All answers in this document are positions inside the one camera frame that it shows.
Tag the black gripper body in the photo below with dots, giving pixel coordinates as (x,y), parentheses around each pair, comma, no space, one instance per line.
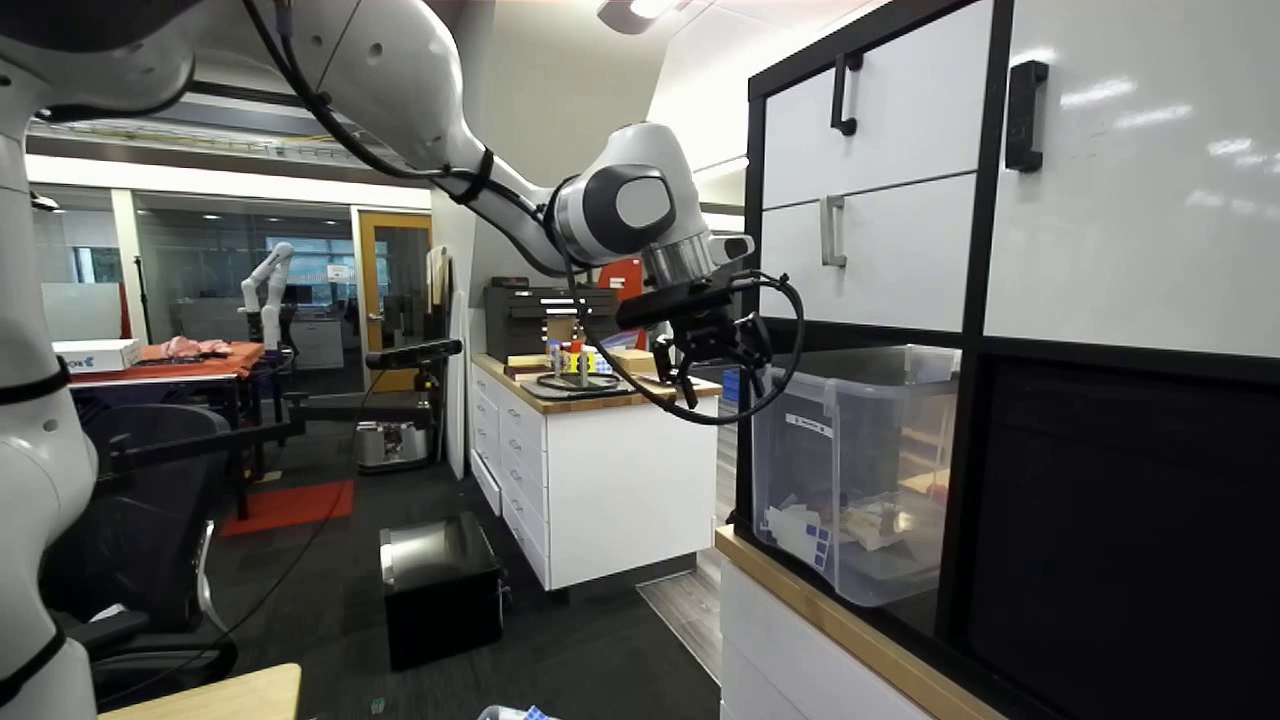
(703,320)

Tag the clear plastic storage bin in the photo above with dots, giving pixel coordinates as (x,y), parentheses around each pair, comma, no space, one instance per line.
(867,444)

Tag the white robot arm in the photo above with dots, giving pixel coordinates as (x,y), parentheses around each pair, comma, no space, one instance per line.
(386,85)

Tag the black printer box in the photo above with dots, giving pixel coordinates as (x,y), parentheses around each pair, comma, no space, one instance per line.
(521,319)

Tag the white island cabinet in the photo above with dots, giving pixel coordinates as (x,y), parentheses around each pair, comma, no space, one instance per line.
(589,484)

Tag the white lower drawer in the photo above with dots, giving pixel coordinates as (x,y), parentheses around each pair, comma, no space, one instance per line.
(889,256)

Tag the white drawer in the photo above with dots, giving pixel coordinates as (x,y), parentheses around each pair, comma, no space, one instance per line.
(898,99)
(889,256)

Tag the white upper drawer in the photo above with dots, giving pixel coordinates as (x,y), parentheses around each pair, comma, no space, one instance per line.
(898,99)

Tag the black cube shelf unit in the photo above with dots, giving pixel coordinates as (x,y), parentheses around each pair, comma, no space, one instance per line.
(1112,512)

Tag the white counter cabinet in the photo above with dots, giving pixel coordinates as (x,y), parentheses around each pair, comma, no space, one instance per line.
(793,654)

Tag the black floor box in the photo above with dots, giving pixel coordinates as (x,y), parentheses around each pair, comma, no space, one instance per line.
(442,587)

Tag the white cabinet door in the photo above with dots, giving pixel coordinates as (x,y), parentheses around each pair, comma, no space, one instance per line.
(1140,179)

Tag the red covered table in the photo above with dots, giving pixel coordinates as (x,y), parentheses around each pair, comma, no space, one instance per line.
(128,364)

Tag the black office chair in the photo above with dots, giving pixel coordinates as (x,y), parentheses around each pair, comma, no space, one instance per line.
(127,577)

